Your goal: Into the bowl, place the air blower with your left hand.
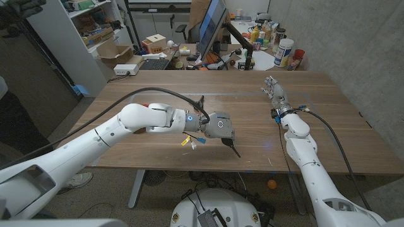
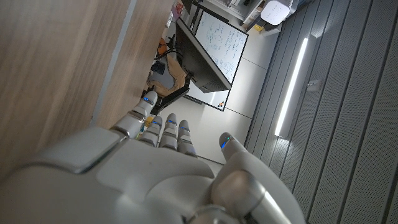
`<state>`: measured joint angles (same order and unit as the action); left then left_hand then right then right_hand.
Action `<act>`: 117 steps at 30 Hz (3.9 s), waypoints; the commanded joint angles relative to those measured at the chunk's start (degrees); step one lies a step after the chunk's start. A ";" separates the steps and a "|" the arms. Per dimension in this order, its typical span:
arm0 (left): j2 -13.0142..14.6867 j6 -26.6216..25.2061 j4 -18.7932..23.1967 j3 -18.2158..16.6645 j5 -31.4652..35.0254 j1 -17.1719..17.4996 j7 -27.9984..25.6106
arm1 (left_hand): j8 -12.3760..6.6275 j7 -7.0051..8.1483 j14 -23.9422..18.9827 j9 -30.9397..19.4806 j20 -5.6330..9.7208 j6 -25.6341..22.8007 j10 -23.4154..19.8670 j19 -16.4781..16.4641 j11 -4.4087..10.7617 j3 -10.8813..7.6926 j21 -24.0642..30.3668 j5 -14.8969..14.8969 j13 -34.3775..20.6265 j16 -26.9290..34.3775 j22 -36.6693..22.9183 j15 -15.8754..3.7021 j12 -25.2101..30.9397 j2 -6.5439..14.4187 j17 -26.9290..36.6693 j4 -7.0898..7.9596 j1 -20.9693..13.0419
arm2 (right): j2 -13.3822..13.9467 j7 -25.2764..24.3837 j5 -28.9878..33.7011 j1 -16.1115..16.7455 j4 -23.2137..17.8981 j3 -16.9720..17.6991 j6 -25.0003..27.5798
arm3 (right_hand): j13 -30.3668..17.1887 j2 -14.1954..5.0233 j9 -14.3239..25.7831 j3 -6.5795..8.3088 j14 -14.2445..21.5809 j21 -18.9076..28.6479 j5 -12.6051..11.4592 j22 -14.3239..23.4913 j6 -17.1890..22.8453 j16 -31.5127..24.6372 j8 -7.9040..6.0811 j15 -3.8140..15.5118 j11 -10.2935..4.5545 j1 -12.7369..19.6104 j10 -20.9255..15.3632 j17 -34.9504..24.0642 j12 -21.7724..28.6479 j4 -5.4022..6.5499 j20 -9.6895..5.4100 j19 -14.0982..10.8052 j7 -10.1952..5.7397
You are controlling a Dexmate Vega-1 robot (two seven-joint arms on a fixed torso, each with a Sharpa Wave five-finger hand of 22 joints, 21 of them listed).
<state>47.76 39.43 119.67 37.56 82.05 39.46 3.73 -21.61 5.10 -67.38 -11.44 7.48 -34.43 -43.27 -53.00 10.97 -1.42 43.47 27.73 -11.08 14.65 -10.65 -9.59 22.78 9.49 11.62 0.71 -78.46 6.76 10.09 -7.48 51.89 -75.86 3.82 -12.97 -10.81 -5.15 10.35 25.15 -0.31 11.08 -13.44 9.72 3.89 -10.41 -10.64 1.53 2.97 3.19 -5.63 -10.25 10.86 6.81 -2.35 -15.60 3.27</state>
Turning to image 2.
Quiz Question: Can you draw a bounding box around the black-framed whiteboard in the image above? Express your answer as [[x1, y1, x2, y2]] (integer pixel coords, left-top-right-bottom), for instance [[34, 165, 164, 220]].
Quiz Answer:
[[185, 9, 249, 112]]

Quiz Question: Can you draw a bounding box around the white rounded box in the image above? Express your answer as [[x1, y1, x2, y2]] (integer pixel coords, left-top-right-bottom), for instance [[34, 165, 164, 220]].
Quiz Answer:
[[260, 0, 295, 26]]

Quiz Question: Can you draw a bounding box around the orange basketball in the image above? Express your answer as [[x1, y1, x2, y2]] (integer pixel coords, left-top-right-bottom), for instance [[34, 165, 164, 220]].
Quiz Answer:
[[157, 37, 169, 57]]

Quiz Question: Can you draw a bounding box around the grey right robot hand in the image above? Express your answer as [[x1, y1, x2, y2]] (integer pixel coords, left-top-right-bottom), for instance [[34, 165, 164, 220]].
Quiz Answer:
[[0, 90, 307, 224]]

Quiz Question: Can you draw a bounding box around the tan jacket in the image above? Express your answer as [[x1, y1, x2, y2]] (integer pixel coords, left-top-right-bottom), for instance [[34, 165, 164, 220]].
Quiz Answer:
[[146, 55, 187, 98]]

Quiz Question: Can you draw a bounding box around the long ceiling light strip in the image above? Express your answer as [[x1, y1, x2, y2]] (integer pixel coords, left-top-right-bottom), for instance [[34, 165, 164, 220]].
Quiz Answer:
[[274, 37, 309, 138]]

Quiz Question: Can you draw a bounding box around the black computer monitor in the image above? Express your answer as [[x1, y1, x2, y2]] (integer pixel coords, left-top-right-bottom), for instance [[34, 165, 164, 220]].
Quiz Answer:
[[175, 17, 233, 93]]

